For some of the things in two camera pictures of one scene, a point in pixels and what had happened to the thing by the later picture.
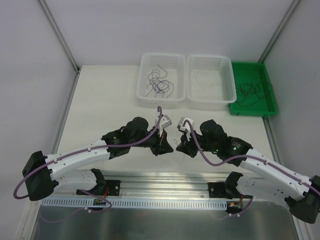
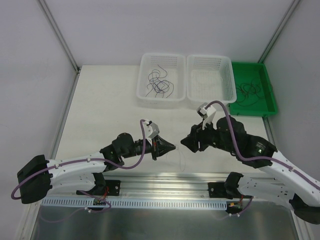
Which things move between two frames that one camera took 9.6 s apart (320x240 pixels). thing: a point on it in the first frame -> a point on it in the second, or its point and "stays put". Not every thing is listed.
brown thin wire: [264, 97] -> [252, 88]
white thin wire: [175, 141] -> [177, 147]
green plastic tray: [254, 93] stays put
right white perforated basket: [210, 82] stays put
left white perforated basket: [162, 77] stays put
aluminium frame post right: [279, 31] stays put
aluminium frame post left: [76, 68] stays put
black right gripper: [189, 145] -> [198, 139]
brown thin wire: [250, 91] -> [240, 104]
